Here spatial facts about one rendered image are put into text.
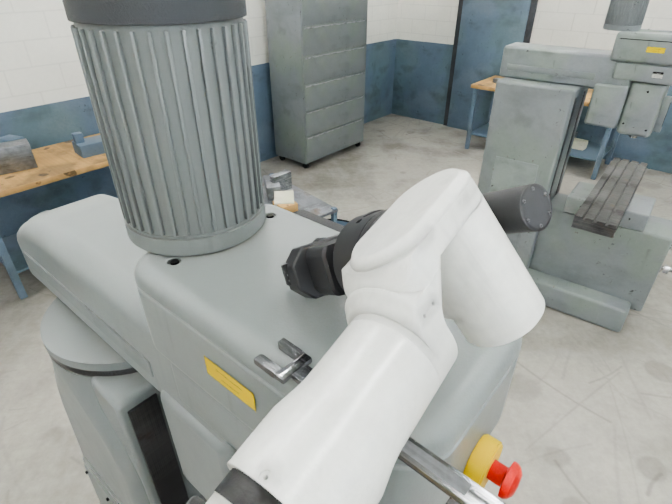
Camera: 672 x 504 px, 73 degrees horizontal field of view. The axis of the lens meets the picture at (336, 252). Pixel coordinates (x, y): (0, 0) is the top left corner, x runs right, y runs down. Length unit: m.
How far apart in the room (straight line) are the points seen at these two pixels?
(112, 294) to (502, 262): 0.69
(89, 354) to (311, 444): 0.86
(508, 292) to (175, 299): 0.39
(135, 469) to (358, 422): 0.95
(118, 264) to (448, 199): 0.72
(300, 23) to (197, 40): 4.97
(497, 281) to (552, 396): 2.88
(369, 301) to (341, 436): 0.08
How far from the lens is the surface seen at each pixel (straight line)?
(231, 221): 0.63
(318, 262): 0.44
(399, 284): 0.26
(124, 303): 0.84
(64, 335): 1.13
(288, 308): 0.52
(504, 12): 7.33
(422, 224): 0.27
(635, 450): 3.14
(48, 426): 3.22
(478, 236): 0.31
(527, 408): 3.07
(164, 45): 0.55
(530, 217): 0.35
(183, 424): 0.85
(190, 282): 0.59
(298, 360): 0.45
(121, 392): 1.00
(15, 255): 4.51
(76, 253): 1.00
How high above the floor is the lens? 2.22
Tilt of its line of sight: 32 degrees down
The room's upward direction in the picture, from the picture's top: straight up
